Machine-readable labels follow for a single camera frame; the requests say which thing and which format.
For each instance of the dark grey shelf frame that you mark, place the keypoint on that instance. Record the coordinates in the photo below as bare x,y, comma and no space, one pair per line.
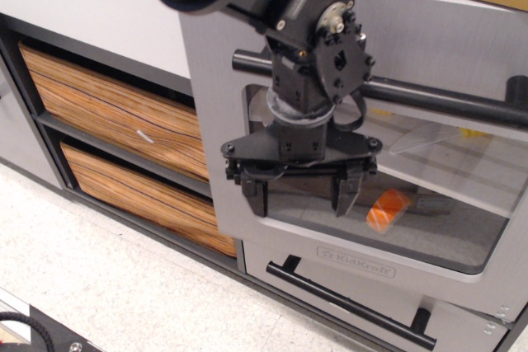
50,132

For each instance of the orange salmon sushi toy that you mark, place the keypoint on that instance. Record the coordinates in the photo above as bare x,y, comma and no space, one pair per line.
387,210

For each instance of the grey toy oven door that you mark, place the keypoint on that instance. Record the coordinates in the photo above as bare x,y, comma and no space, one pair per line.
441,248

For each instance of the yellow toy utensil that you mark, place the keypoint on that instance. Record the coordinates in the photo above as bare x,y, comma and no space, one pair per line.
464,132

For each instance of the lower wood pattern bin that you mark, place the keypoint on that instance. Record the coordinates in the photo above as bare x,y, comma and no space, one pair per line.
179,210

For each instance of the wood pattern bin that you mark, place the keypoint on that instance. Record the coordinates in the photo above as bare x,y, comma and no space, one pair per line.
179,210
151,126

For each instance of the upper wood pattern bin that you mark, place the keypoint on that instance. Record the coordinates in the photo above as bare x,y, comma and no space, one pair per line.
151,126

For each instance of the black drawer handle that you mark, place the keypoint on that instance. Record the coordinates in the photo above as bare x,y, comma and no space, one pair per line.
415,333

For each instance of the clear oven shelf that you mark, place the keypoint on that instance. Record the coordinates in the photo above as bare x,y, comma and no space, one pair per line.
480,191

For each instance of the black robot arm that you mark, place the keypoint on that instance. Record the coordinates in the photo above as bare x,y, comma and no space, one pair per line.
304,26

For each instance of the black oven door handle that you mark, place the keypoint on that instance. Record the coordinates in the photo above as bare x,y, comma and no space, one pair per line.
412,92

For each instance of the grey bottom drawer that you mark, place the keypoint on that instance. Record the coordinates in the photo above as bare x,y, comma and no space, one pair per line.
454,328

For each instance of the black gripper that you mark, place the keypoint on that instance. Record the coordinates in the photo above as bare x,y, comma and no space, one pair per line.
277,151

